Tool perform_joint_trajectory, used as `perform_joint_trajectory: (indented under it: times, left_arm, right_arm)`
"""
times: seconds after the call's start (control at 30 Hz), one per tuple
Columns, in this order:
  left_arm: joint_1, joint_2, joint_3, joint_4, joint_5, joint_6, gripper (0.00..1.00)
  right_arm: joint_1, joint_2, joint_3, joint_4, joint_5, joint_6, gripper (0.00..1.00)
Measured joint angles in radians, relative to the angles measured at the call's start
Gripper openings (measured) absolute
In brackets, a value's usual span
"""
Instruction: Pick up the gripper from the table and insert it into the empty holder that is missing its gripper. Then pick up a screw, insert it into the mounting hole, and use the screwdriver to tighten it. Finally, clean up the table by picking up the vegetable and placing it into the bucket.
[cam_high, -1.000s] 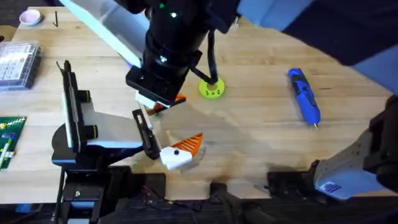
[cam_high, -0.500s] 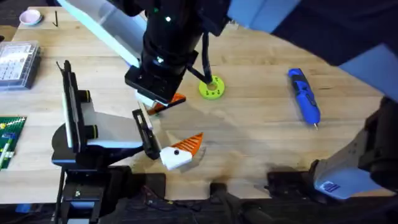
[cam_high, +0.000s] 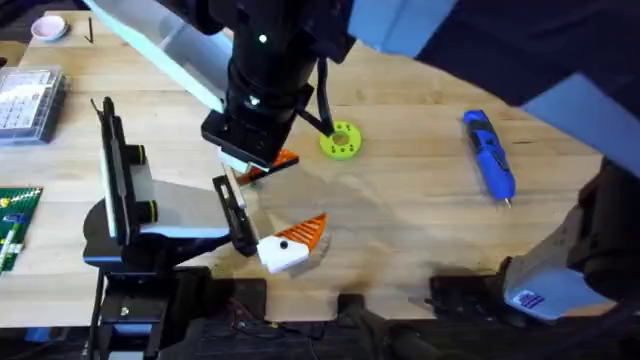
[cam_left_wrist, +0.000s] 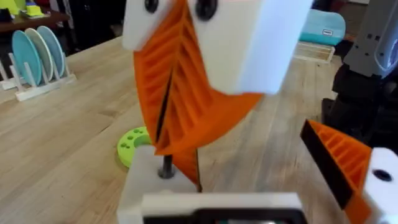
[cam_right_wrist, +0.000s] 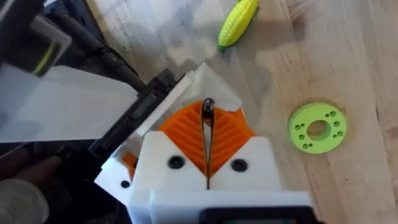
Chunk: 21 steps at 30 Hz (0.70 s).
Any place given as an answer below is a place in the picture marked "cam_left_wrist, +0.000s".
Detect left gripper white orange right finger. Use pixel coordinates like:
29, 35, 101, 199
299, 119, 398, 224

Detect white orange finger of the right gripper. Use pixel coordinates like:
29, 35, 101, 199
122, 0, 188, 144
154, 0, 313, 156

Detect left gripper bare white left finger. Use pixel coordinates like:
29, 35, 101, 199
117, 145, 200, 224

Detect black screw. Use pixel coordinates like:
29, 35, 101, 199
158, 154, 175, 180

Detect green disc with holes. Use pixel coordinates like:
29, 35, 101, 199
117, 126, 153, 169

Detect pale wooden tray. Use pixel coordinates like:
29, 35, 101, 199
293, 41, 336, 65

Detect light blue plate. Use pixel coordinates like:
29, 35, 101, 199
37, 26, 66, 78

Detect teal box with label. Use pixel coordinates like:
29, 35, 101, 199
298, 8, 346, 46

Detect pale green plate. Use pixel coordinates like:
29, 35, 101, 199
24, 27, 54, 82

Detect white plate rack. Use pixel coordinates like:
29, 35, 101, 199
0, 52, 77, 102

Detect teal plate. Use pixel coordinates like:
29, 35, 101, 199
11, 30, 43, 86

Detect yellow-green toy blocks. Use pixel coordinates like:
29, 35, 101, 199
0, 0, 45, 17

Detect dark brown side table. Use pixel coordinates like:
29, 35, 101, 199
0, 10, 70, 33

